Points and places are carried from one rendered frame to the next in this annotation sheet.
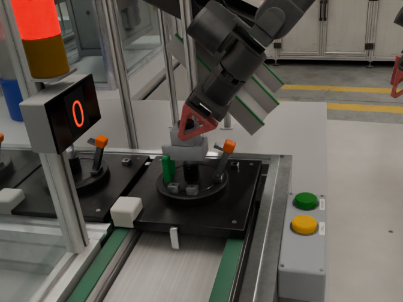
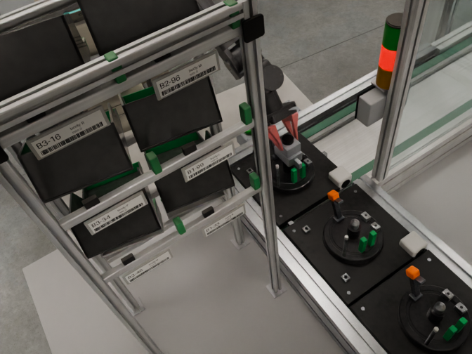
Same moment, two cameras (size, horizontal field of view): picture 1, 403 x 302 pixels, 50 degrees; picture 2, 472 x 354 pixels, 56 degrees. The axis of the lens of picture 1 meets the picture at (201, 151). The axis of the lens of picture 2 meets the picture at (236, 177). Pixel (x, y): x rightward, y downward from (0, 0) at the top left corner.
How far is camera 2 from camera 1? 1.50 m
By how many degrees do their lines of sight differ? 91
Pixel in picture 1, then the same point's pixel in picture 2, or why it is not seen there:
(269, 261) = (301, 114)
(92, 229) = (364, 185)
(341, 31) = not seen: outside the picture
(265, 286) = (315, 107)
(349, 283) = not seen: hidden behind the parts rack
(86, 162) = (338, 241)
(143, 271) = (348, 163)
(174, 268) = (333, 155)
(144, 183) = (311, 197)
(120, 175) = (320, 218)
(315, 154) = not seen: hidden behind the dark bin
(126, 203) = (340, 173)
